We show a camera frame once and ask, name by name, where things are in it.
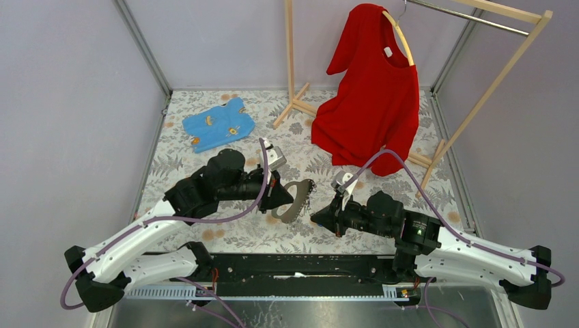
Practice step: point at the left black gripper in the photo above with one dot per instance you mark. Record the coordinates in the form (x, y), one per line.
(274, 194)

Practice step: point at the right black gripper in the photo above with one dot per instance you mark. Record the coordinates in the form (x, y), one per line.
(331, 217)

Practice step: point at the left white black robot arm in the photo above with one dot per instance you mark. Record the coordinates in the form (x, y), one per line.
(104, 273)

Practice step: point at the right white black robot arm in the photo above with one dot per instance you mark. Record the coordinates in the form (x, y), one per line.
(425, 249)

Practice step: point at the blue child t-shirt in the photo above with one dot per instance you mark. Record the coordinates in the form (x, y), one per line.
(218, 126)

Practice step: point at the floral patterned table mat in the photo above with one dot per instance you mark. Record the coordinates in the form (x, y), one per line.
(174, 160)

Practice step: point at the red long sleeve shirt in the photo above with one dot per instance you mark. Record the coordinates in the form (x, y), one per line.
(377, 101)

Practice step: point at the wooden clothes hanger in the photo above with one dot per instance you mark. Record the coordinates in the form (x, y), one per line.
(395, 24)

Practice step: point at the wooden clothes rack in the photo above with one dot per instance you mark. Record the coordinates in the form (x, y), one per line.
(538, 21)

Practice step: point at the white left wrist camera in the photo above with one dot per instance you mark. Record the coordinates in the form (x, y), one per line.
(272, 157)

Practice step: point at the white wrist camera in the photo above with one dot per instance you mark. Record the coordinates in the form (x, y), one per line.
(272, 157)
(344, 185)

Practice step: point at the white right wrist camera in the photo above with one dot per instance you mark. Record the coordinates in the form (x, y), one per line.
(344, 185)

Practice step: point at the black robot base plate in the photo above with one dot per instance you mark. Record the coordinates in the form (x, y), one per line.
(297, 275)

